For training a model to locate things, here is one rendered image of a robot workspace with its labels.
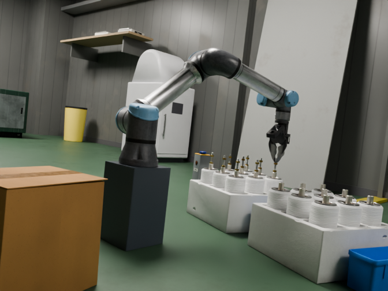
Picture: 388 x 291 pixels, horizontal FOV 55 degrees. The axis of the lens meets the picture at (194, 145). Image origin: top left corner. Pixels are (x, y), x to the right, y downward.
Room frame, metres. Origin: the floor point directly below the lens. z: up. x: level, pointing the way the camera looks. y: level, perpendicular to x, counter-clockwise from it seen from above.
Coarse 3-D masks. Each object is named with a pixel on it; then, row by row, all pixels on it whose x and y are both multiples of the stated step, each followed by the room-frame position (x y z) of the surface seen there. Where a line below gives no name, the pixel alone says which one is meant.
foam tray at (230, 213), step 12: (192, 180) 1.99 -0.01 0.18; (192, 192) 1.97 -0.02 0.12; (204, 192) 1.87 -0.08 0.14; (216, 192) 1.78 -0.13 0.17; (228, 192) 1.73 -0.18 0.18; (264, 192) 1.85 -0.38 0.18; (192, 204) 1.96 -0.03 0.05; (204, 204) 1.86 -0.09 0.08; (216, 204) 1.76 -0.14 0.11; (228, 204) 1.68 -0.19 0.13; (240, 204) 1.71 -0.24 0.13; (204, 216) 1.84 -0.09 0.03; (216, 216) 1.75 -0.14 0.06; (228, 216) 1.68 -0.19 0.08; (240, 216) 1.71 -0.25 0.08; (228, 228) 1.68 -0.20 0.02; (240, 228) 1.71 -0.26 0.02
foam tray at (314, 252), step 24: (264, 216) 1.46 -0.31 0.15; (288, 216) 1.35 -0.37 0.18; (264, 240) 1.44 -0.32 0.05; (288, 240) 1.33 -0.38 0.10; (312, 240) 1.23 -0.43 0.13; (336, 240) 1.23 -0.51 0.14; (360, 240) 1.28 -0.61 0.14; (384, 240) 1.34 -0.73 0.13; (288, 264) 1.32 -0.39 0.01; (312, 264) 1.22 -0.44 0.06; (336, 264) 1.23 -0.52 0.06
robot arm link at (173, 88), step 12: (192, 60) 1.63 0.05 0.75; (180, 72) 1.62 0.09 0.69; (192, 72) 1.62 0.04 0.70; (204, 72) 1.62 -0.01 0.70; (168, 84) 1.59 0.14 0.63; (180, 84) 1.60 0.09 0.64; (192, 84) 1.64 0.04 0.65; (156, 96) 1.56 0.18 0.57; (168, 96) 1.57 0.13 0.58; (120, 120) 1.49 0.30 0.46
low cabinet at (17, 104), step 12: (0, 96) 5.30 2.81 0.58; (12, 96) 5.42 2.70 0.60; (24, 96) 5.55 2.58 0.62; (0, 108) 5.30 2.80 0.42; (12, 108) 5.43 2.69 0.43; (24, 108) 5.56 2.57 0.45; (0, 120) 5.31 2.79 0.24; (12, 120) 5.44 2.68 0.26; (24, 120) 5.57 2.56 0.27; (0, 132) 5.36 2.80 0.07; (12, 132) 5.49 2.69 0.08; (24, 132) 5.59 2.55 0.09
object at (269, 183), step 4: (268, 180) 1.86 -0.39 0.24; (272, 180) 1.85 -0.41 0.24; (276, 180) 1.85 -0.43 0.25; (280, 180) 1.86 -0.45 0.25; (264, 184) 1.88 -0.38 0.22; (268, 184) 1.86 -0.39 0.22; (272, 184) 1.85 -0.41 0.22; (276, 184) 1.85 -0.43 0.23; (264, 188) 1.87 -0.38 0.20; (268, 188) 1.85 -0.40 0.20
